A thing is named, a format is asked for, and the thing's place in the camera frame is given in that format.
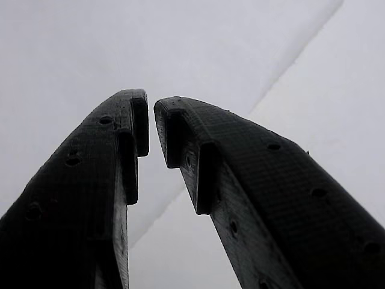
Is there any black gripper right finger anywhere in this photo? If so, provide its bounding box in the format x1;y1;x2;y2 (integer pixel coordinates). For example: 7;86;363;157
153;96;385;289

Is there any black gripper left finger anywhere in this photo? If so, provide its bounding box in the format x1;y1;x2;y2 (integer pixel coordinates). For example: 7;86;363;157
0;88;150;289

